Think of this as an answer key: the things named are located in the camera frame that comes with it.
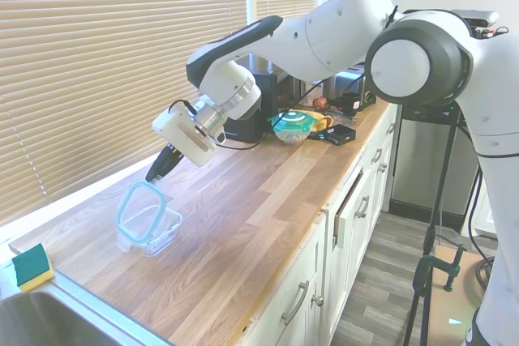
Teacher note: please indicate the black mug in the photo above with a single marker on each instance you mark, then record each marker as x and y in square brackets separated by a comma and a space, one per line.
[350, 103]

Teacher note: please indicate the wide beige window blind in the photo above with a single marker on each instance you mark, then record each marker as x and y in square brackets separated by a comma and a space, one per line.
[101, 58]

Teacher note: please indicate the silver cabinet knob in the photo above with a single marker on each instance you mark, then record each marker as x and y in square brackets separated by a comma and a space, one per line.
[383, 167]
[319, 301]

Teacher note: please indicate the stainless steel sink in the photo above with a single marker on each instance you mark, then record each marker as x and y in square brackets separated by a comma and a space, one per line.
[40, 321]

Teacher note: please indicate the teal rimmed clear container lid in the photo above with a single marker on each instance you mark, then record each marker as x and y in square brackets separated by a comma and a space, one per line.
[134, 200]

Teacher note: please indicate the clear glass food container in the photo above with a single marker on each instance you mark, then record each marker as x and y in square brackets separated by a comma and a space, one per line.
[170, 232]

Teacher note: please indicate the white kitchen cabinet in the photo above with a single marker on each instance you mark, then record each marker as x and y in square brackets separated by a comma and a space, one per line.
[292, 265]

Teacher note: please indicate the stainless steel toaster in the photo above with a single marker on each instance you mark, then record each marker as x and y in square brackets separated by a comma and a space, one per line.
[348, 84]

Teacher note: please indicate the flat black box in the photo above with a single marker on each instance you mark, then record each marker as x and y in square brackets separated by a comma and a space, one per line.
[340, 133]

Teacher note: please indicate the black coffee maker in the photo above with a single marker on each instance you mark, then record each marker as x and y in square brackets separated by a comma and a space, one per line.
[265, 119]

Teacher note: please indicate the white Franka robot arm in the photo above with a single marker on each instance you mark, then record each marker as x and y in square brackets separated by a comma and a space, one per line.
[344, 30]

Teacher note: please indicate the dark green clamp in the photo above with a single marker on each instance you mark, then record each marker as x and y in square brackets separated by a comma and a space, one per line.
[453, 269]

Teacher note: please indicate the yellow green sponge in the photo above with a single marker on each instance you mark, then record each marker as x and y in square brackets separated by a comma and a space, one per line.
[30, 265]

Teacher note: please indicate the bowl with green lid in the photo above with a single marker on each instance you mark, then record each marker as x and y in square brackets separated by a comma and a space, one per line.
[292, 119]

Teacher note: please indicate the grey metal appliance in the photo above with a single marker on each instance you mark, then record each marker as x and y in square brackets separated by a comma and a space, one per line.
[417, 167]

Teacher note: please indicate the grey stereo camera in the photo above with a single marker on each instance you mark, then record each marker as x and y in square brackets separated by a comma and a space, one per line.
[478, 15]

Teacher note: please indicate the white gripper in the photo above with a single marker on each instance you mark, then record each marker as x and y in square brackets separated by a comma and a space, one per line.
[182, 135]

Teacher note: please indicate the brown cardboard sheet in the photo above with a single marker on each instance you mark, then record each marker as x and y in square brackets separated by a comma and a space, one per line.
[454, 313]

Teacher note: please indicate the red apple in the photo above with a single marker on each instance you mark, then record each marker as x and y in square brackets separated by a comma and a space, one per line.
[320, 103]

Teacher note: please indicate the black camera tripod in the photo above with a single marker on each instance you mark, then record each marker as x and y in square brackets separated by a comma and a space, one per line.
[440, 184]

